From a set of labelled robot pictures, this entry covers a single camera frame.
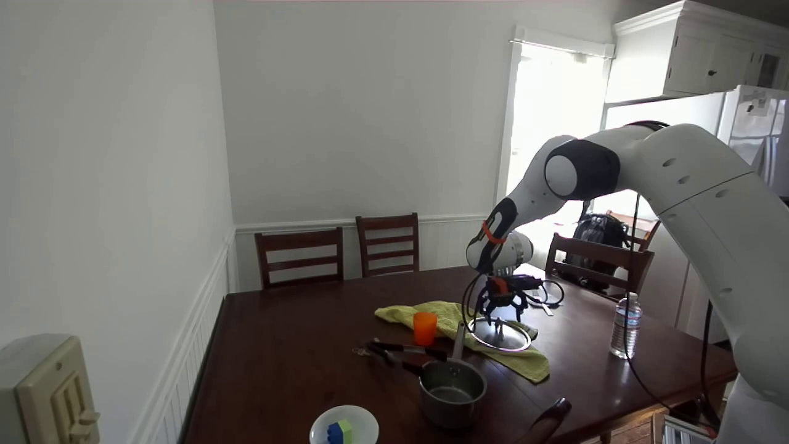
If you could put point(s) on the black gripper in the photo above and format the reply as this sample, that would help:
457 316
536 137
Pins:
509 289

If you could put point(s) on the glass pot lid steel rim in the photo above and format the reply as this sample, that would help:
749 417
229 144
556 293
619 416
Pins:
510 336

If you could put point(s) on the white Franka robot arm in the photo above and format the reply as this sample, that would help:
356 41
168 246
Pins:
706 213

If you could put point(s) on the white bowl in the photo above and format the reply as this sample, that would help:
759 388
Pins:
366 417

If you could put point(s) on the yellow-green towel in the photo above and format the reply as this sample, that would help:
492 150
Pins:
530 364

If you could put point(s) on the orange plastic cup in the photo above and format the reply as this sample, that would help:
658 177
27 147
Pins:
425 329

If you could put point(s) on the steel saucepan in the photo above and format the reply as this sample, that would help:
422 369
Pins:
451 396

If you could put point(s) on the dark wooden curved-top chair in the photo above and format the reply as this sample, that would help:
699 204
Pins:
553 410

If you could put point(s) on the dark wooden slat-back chair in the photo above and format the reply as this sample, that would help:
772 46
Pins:
388 222
298 242
646 236
595 258

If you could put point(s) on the clear plastic water bottle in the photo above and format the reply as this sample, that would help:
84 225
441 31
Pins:
624 332

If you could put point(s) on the black bag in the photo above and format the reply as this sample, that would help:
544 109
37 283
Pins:
599 229

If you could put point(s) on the green toy block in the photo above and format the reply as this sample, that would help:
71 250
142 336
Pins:
349 430

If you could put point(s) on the blue toy block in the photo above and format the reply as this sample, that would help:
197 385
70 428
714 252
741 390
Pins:
334 433

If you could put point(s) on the bright window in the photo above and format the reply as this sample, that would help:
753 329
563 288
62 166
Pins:
550 107

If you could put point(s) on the white refrigerator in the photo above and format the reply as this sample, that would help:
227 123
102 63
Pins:
680 111

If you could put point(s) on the white upper cabinet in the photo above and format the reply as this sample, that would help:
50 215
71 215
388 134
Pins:
699 50

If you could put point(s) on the beige wall light switch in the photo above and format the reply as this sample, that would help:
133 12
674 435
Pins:
53 396

